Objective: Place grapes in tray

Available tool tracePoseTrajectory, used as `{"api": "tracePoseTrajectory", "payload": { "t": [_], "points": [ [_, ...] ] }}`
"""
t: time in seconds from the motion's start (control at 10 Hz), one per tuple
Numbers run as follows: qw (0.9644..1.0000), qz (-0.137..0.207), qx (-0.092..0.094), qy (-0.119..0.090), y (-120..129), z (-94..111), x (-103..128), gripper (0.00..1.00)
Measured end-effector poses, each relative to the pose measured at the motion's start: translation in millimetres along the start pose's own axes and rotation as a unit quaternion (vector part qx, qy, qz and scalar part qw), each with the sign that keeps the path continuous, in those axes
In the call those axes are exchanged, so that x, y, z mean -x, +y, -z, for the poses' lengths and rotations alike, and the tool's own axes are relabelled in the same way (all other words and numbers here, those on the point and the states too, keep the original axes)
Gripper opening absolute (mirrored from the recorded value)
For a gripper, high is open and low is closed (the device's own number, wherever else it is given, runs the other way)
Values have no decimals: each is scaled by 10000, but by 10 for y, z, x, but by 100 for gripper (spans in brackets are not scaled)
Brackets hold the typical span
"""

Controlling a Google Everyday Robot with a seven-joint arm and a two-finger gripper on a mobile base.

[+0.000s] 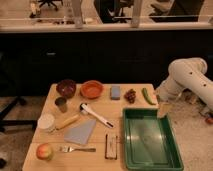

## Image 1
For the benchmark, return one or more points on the yellowish white gripper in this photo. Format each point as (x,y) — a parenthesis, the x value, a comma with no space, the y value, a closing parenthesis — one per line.
(164,108)

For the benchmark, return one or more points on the dark red grape bunch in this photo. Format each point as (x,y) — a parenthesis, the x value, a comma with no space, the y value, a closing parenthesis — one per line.
(130,96)

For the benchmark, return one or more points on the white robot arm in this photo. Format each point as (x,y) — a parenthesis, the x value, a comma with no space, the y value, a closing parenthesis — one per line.
(184,74)

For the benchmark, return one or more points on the green plastic tray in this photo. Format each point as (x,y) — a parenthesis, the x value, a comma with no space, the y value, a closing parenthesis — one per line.
(149,142)

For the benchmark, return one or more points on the blue sponge block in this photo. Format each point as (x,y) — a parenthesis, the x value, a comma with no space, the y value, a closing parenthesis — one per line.
(115,92)

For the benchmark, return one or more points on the black rectangular case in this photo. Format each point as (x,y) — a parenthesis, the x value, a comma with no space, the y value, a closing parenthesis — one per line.
(111,147)

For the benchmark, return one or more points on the orange clay bowl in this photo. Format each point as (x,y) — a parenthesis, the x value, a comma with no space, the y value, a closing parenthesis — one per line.
(91,89)

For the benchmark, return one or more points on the grey blue folded cloth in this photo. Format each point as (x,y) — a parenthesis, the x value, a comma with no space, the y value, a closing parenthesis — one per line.
(81,133)

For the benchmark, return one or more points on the dark brown bowl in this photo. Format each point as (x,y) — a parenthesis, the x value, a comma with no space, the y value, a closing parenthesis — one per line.
(66,88)

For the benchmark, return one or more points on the small metal cup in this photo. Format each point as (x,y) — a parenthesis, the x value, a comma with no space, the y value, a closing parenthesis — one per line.
(61,104)

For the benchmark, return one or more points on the silver fork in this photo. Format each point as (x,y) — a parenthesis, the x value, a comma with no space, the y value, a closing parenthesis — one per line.
(68,149)

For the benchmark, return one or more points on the white round cup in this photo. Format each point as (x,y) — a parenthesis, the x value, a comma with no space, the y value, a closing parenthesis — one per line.
(46,122)

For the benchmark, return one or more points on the red yellow apple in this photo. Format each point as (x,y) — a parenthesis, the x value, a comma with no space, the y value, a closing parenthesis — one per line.
(44,152)

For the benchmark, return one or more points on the black office chair base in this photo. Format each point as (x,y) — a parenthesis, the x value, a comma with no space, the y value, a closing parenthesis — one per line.
(5,123)

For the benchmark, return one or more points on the white handled peeler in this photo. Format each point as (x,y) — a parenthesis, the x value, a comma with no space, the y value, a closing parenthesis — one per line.
(84,107)

